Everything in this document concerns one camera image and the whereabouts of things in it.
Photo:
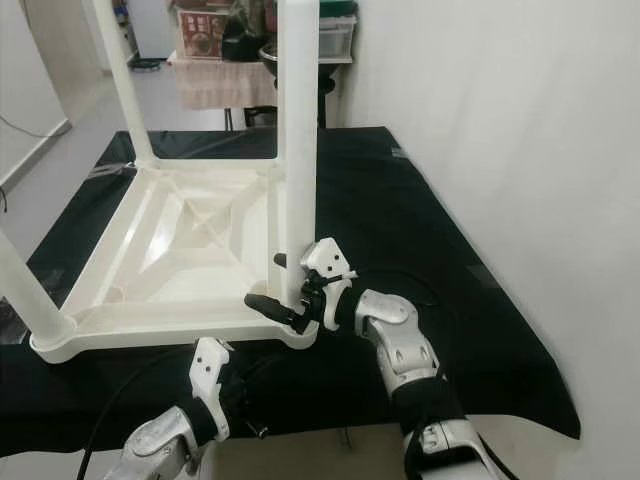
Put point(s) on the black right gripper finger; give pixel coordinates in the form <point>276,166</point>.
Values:
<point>281,260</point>
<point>275,310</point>

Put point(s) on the white plastic table leg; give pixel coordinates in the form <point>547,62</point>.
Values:
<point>125,90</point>
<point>300,150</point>
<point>35,300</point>

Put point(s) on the white plastic table top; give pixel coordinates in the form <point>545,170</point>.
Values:
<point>160,325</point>

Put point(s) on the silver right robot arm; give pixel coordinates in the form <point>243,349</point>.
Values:
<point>400,345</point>

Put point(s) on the grey tape strip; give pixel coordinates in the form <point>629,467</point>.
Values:
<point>398,153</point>
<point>482,278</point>

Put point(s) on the black wooden stool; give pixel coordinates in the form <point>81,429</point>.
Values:
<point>326,95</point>

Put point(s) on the beige cloth covered table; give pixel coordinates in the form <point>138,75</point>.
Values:
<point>220,88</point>

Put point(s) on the clear plastic wrap piece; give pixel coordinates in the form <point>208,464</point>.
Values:
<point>112,170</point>

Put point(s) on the black bag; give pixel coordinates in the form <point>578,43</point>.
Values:
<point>248,35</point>

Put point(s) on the clear container green lid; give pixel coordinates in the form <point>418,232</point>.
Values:
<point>338,30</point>

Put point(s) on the clear crinkled tape patch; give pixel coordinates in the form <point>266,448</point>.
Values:
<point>10,320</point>

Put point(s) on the white standing appliance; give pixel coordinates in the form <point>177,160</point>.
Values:
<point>155,25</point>

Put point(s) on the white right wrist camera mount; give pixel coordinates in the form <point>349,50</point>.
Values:
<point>328,258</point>

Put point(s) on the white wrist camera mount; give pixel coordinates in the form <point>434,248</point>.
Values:
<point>210,370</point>
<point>328,258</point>

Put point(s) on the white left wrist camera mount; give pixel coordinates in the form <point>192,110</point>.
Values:
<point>210,370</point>

